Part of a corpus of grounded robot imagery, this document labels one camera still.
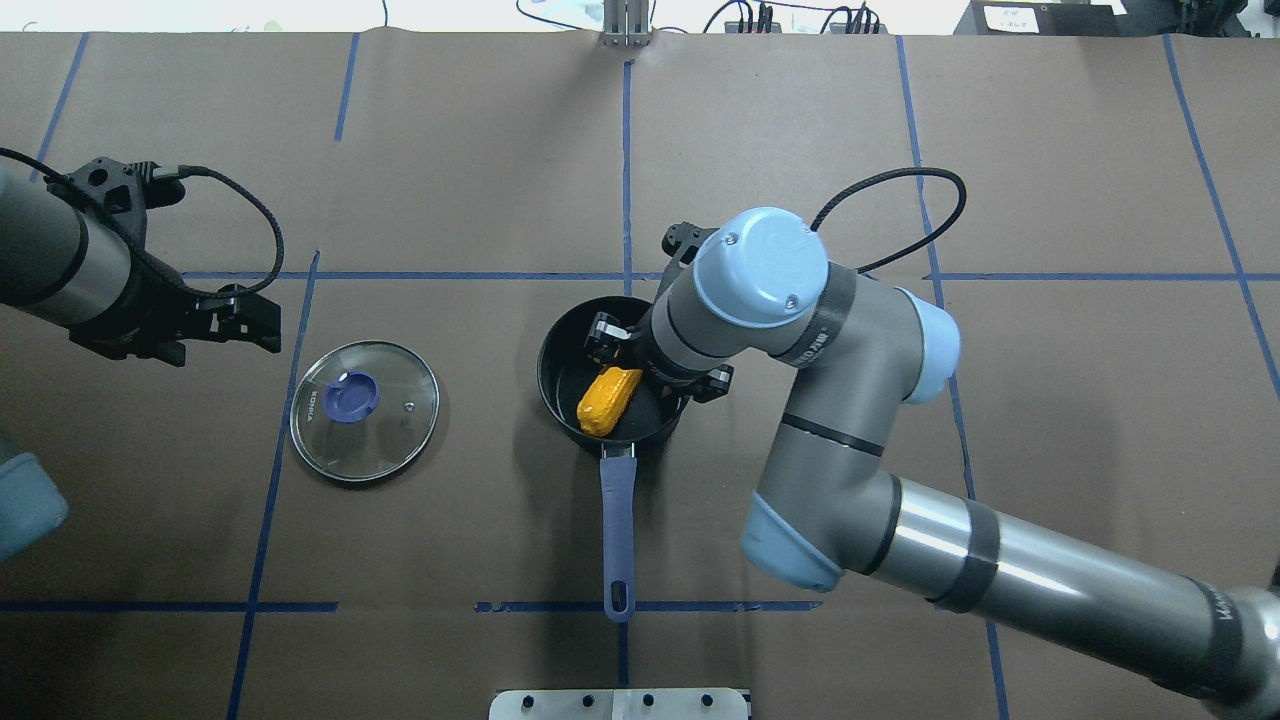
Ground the dark blue saucepan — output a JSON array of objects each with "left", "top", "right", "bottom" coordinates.
[{"left": 536, "top": 296, "right": 685, "bottom": 624}]

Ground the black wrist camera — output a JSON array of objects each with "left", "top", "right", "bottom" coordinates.
[
  {"left": 67, "top": 158, "right": 186, "bottom": 220},
  {"left": 660, "top": 222, "right": 718, "bottom": 266}
]

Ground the black camera cable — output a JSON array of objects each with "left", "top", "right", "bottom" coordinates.
[
  {"left": 0, "top": 146, "right": 287, "bottom": 301},
  {"left": 808, "top": 167, "right": 969, "bottom": 277}
]

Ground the black right camera cable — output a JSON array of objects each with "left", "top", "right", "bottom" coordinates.
[{"left": 808, "top": 167, "right": 969, "bottom": 277}]

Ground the brown paper table cover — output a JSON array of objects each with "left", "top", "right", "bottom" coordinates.
[{"left": 3, "top": 29, "right": 1277, "bottom": 719}]

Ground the black left camera cable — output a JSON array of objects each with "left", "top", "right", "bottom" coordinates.
[{"left": 0, "top": 146, "right": 287, "bottom": 301}]

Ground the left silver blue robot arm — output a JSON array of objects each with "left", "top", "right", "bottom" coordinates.
[{"left": 1, "top": 149, "right": 285, "bottom": 366}]

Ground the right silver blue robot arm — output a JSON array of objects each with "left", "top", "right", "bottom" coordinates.
[{"left": 585, "top": 208, "right": 1277, "bottom": 719}]

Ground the black power box white label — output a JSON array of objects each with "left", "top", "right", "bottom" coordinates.
[{"left": 952, "top": 1, "right": 1120, "bottom": 37}]

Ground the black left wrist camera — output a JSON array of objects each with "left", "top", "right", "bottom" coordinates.
[{"left": 67, "top": 158, "right": 186, "bottom": 220}]

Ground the glass pot lid blue knob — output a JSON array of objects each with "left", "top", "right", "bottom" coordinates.
[{"left": 288, "top": 340, "right": 442, "bottom": 486}]

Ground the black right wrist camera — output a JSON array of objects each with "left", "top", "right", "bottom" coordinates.
[{"left": 660, "top": 222, "right": 718, "bottom": 266}]

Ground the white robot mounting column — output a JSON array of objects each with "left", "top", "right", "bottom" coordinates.
[{"left": 488, "top": 687, "right": 753, "bottom": 719}]

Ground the yellow toy corn cob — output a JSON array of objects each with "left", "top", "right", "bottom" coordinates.
[{"left": 575, "top": 366, "right": 643, "bottom": 438}]

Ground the aluminium frame post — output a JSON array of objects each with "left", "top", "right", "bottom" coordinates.
[{"left": 600, "top": 0, "right": 654, "bottom": 47}]

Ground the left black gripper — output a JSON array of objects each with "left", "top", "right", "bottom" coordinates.
[{"left": 68, "top": 284, "right": 282, "bottom": 366}]

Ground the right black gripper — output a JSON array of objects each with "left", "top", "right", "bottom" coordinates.
[{"left": 584, "top": 313, "right": 733, "bottom": 404}]

